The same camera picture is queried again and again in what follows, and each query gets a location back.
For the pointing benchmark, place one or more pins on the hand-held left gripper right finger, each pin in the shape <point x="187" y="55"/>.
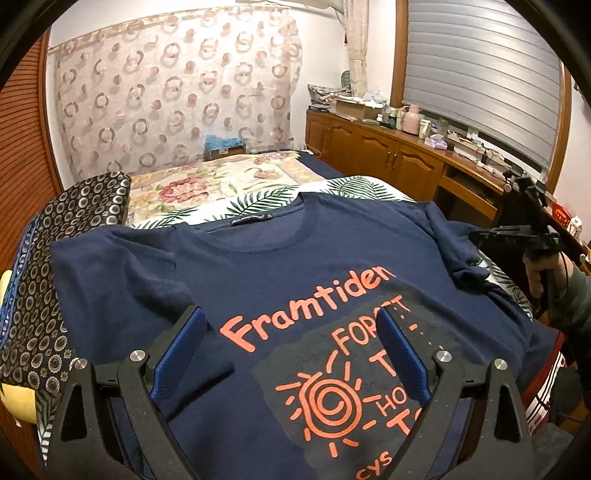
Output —
<point x="404" y="355"/>

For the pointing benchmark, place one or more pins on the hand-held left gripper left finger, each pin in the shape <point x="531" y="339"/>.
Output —
<point x="182" y="350"/>

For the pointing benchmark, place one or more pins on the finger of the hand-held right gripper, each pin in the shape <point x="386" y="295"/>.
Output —
<point x="487" y="240"/>

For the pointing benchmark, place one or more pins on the navy printed t-shirt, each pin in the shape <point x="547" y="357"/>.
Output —
<point x="286" y="267"/>

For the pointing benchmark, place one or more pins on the person's right forearm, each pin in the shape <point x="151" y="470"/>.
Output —
<point x="575" y="295"/>

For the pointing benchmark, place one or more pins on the person's right hand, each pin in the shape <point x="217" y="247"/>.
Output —
<point x="533" y="274"/>

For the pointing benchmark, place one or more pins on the red basket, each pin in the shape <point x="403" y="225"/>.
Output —
<point x="562" y="214"/>

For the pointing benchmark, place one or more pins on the purple plastic object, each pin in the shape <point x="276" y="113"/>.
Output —
<point x="437" y="142"/>

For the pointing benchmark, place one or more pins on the wooden cabinet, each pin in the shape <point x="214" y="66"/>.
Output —
<point x="383" y="152"/>

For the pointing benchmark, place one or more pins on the pink thermos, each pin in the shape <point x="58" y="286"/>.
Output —
<point x="413" y="120"/>

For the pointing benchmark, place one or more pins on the red striped cloth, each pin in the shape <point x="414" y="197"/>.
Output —
<point x="547" y="383"/>

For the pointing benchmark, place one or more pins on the dark circle-patterned pillow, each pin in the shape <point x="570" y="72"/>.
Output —
<point x="55" y="258"/>

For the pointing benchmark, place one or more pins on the grey window blind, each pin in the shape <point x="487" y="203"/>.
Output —
<point x="485" y="74"/>

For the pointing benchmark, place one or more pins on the floral blanket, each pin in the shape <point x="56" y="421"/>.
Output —
<point x="207" y="184"/>

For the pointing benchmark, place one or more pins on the leaf print bed sheet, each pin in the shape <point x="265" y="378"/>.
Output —
<point x="258" y="201"/>

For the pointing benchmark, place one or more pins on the yellow cushion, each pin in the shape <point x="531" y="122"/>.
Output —
<point x="14" y="406"/>

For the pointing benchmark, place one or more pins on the flat cardboard box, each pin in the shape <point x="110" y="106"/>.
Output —
<point x="355" y="108"/>

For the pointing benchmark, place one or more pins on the cardboard box with blue bag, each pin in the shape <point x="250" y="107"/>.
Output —
<point x="224" y="145"/>

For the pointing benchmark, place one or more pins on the pile of papers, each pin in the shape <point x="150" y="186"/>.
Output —
<point x="319" y="97"/>

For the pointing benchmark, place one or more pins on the wooden louvred wardrobe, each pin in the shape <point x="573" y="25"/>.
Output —
<point x="27" y="152"/>

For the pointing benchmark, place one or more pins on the circle print curtain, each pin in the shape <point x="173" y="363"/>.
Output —
<point x="175" y="92"/>

